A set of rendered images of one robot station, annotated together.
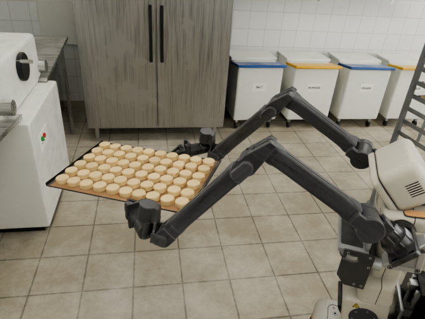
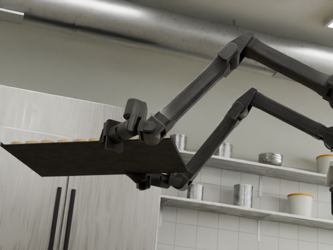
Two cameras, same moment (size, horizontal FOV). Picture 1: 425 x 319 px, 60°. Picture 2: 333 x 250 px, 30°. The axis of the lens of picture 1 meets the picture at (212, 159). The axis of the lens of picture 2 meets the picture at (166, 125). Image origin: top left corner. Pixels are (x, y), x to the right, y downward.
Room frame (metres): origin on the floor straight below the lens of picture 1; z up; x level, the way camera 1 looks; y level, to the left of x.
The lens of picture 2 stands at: (-0.94, 0.21, 0.37)
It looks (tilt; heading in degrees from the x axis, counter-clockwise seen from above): 20 degrees up; 356
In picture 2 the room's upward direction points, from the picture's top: 5 degrees clockwise
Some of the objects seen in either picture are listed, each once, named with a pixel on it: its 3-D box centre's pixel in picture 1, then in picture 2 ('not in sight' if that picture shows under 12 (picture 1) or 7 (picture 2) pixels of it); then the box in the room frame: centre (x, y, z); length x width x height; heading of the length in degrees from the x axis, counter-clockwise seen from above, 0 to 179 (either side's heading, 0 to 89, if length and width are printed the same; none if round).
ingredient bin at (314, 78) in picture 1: (301, 90); not in sight; (4.27, -1.02, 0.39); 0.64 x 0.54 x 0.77; 12
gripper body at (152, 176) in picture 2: (191, 149); (150, 178); (1.49, 0.10, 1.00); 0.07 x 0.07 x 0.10; 29
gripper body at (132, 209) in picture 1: (138, 218); (118, 134); (0.98, 0.24, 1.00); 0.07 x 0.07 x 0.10; 30
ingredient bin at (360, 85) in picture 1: (351, 90); not in sight; (4.40, -1.66, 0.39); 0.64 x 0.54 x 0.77; 10
